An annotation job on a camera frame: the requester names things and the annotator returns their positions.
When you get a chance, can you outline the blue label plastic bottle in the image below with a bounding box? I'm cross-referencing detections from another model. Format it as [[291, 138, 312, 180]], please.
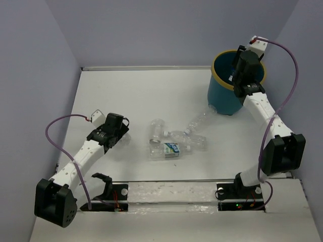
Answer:
[[228, 68, 236, 83]]

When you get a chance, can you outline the clear crumpled plastic bottle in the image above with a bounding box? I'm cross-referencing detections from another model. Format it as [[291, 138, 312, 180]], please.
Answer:
[[163, 131, 207, 151]]

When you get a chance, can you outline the clear slim plastic bottle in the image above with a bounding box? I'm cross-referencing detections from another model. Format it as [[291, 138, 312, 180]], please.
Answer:
[[184, 105, 217, 135]]

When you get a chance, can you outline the blue bin yellow rim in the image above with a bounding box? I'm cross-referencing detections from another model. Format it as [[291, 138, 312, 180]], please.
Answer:
[[207, 50, 265, 115]]

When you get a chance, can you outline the black label small bottle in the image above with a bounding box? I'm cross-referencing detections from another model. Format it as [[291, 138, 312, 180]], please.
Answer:
[[118, 133, 131, 145]]

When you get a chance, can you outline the clear plastic jar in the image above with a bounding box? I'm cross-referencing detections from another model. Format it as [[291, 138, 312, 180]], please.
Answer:
[[149, 118, 165, 145]]

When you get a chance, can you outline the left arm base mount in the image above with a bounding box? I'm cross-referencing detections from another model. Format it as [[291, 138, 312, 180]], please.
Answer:
[[78, 172, 129, 212]]

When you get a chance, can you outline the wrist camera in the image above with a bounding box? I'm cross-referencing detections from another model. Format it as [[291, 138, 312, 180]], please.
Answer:
[[246, 36, 267, 61], [91, 109, 106, 128]]

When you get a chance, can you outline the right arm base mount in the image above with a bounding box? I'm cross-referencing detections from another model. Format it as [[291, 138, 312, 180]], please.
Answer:
[[214, 174, 265, 212]]

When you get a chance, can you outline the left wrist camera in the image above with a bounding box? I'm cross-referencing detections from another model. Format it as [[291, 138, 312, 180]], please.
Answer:
[[91, 109, 106, 128]]

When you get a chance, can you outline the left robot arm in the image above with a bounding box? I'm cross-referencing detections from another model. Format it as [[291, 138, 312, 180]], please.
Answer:
[[34, 110, 130, 228]]

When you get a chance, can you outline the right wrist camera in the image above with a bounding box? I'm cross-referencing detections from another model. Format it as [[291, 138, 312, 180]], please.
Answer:
[[246, 36, 267, 61]]

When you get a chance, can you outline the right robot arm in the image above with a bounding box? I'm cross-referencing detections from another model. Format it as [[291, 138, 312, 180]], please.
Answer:
[[232, 45, 306, 198]]

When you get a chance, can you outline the green label plastic bottle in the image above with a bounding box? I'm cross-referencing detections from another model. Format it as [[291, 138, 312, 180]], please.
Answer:
[[150, 142, 192, 160]]

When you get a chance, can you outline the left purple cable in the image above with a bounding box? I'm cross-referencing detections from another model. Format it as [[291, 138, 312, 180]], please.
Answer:
[[44, 114, 93, 211]]

